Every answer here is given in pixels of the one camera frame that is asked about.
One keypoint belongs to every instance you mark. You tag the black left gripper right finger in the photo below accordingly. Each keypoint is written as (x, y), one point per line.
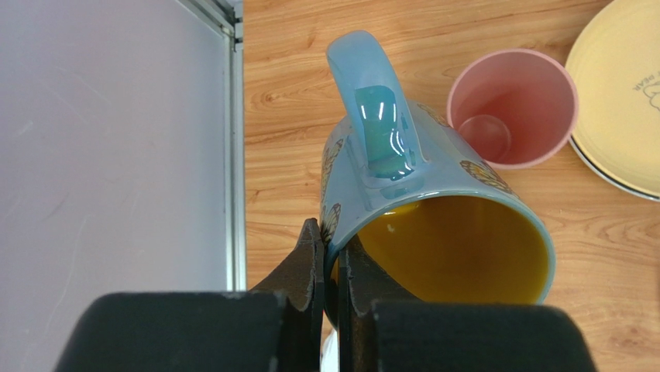
(383, 327)

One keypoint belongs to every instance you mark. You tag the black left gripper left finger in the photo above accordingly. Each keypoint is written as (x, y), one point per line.
(275, 326)

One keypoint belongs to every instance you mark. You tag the blue butterfly ceramic mug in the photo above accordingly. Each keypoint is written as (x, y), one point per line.
(423, 204)

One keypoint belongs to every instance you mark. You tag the pink plastic cup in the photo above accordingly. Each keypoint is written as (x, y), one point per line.
(516, 108)

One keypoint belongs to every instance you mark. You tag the cream yellow plate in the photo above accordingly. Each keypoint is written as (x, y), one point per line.
(615, 66)

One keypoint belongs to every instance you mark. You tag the left aluminium frame post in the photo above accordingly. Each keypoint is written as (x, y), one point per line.
(226, 20)

